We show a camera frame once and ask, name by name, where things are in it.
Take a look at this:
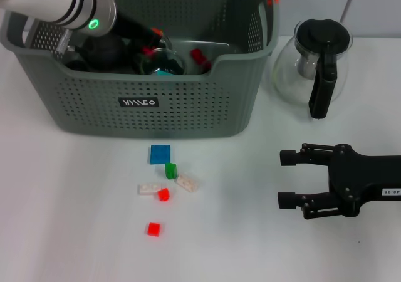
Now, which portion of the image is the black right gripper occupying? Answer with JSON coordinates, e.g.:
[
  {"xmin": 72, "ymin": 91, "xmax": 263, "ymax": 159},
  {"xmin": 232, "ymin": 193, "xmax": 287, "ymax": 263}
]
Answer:
[{"xmin": 277, "ymin": 142, "xmax": 401, "ymax": 221}]

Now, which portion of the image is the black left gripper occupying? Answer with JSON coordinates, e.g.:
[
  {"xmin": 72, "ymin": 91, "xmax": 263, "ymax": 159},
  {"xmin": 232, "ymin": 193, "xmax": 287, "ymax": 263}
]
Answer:
[{"xmin": 108, "ymin": 11, "xmax": 164, "ymax": 46}]

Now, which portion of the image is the red sloped toy brick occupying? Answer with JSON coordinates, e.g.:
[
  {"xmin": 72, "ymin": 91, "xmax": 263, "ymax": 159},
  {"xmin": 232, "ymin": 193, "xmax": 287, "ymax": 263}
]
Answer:
[{"xmin": 141, "ymin": 27, "xmax": 163, "ymax": 57}]

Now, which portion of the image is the dark red toy brick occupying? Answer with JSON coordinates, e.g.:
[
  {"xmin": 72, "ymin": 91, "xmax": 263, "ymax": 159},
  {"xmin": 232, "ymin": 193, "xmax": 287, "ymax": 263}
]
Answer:
[{"xmin": 190, "ymin": 48, "xmax": 213, "ymax": 72}]

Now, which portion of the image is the blue square toy brick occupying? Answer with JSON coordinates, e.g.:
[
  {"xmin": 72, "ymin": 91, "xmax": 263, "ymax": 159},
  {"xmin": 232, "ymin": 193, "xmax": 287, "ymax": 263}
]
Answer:
[{"xmin": 148, "ymin": 144, "xmax": 172, "ymax": 165}]

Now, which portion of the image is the grey perforated plastic storage bin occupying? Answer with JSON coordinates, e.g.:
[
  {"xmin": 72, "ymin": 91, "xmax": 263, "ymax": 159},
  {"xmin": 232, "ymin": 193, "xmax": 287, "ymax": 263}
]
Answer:
[{"xmin": 0, "ymin": 0, "xmax": 281, "ymax": 138}]

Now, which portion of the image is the black clay teapot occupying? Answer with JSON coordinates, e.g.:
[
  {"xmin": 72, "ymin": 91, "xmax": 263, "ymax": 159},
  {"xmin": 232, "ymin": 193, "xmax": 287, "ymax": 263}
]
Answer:
[{"xmin": 83, "ymin": 34, "xmax": 128, "ymax": 72}]

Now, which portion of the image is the clear whitish toy brick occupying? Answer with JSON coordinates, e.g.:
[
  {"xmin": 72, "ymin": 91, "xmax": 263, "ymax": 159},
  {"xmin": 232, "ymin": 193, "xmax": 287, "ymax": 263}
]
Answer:
[{"xmin": 175, "ymin": 174, "xmax": 200, "ymax": 194}]

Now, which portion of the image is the small green toy brick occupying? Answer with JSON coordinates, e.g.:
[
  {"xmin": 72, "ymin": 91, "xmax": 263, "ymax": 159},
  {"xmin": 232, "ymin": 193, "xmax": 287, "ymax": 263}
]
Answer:
[{"xmin": 164, "ymin": 162, "xmax": 178, "ymax": 180}]

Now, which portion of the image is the white two-stud toy brick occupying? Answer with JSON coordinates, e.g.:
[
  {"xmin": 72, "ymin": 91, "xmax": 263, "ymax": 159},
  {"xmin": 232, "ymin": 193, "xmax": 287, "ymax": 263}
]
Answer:
[{"xmin": 137, "ymin": 183, "xmax": 164, "ymax": 196}]

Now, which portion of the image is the glass coffee pot black lid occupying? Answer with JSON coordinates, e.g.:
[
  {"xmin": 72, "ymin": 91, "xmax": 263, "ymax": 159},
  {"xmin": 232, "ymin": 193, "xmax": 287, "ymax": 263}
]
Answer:
[{"xmin": 272, "ymin": 18, "xmax": 353, "ymax": 120}]

